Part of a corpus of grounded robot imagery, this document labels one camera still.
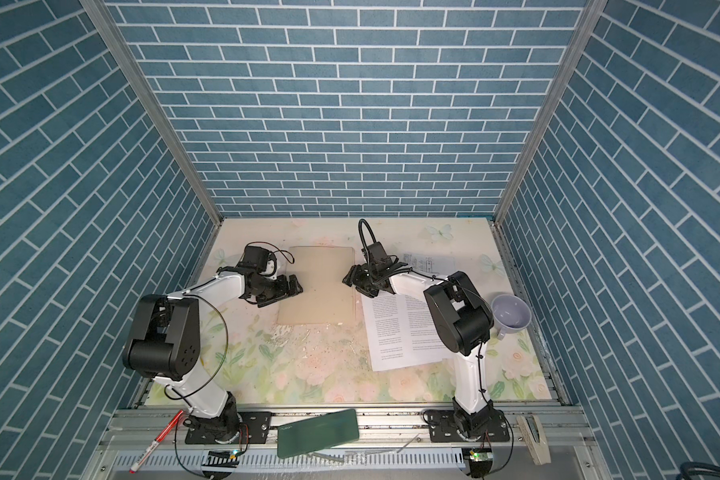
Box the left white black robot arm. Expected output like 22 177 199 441
122 242 303 434

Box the green phone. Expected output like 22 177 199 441
277 409 360 459

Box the printed text sheet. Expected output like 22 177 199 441
362 293 423 372
403 296 452 365

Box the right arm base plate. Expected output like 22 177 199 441
421 409 511 443

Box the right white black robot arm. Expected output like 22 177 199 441
342 242 495 423

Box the technical drawing sheet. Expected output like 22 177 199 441
402 252 456 278

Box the red white marker pen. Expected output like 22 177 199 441
129 410 185 474

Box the beige paper folder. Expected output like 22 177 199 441
277 246 355 326

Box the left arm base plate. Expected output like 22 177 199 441
182 411 273 446

